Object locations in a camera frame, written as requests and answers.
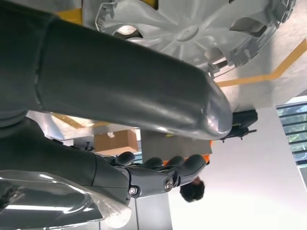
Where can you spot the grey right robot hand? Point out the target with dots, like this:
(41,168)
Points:
(119,82)

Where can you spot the brown cardboard box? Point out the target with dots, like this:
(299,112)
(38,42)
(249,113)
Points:
(115,141)

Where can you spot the clear plastic hand cover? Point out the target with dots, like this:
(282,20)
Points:
(60,203)

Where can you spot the person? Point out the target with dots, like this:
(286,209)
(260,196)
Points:
(191,192)

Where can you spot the black device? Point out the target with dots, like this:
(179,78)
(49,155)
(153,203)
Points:
(242,122)

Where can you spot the window blinds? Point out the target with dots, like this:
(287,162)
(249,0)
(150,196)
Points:
(295,127)

